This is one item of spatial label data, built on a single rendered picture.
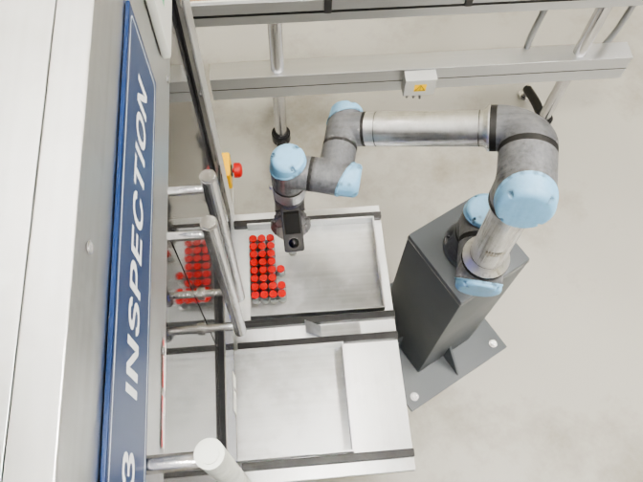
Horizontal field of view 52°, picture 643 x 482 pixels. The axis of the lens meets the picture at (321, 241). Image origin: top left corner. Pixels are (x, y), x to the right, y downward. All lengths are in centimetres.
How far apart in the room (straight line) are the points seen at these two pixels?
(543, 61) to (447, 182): 65
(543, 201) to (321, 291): 67
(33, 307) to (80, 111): 15
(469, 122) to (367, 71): 117
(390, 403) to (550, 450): 112
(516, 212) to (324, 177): 39
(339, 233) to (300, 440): 55
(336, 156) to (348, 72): 115
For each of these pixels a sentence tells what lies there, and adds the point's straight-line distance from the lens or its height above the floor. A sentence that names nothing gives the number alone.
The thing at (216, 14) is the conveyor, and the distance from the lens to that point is 223.
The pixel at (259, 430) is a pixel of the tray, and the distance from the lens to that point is 162.
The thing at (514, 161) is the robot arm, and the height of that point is 142.
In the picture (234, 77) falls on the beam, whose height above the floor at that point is 55.
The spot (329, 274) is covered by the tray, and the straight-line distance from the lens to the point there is 173.
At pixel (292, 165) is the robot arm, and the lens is 136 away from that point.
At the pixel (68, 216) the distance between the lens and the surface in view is 46.
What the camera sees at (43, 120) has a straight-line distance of 51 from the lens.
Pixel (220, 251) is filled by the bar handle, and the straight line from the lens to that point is 79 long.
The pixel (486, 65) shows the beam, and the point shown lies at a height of 55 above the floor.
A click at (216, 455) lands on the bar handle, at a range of 56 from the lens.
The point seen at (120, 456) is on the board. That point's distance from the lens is 52.
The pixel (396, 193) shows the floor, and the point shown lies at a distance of 288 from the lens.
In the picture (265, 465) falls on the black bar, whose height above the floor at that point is 90.
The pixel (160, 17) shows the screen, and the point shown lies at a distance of 79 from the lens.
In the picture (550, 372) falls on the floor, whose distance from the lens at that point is 273.
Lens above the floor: 248
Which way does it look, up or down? 65 degrees down
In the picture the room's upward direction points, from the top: 3 degrees clockwise
